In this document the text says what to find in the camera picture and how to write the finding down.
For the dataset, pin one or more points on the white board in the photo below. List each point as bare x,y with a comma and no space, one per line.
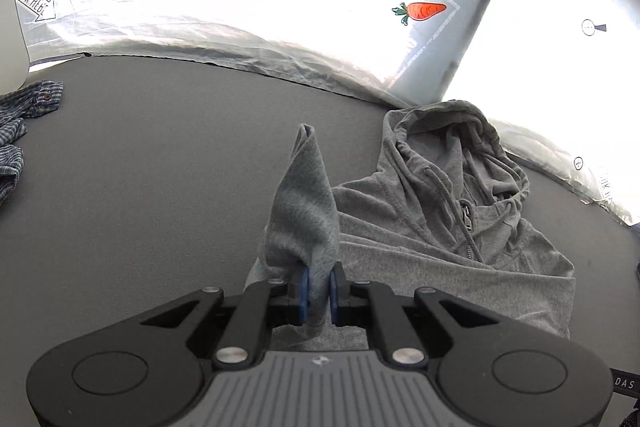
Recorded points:
12,32

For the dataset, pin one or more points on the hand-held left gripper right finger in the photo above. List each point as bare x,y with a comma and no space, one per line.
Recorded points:
334,299

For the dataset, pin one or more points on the white printed sheet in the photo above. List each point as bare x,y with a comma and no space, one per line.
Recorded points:
200,7

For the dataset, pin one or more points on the dark plaid shirt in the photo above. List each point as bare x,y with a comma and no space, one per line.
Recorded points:
10,157

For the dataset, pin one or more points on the grey zip hoodie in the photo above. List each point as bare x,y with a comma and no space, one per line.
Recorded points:
400,227

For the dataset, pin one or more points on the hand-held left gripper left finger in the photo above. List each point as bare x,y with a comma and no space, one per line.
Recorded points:
301,299

